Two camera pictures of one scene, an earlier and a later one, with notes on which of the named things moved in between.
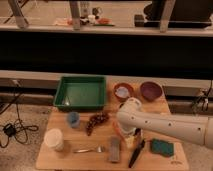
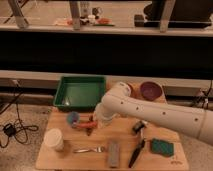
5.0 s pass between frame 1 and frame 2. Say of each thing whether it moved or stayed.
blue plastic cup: stayed
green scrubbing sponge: stayed
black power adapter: stayed
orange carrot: moved
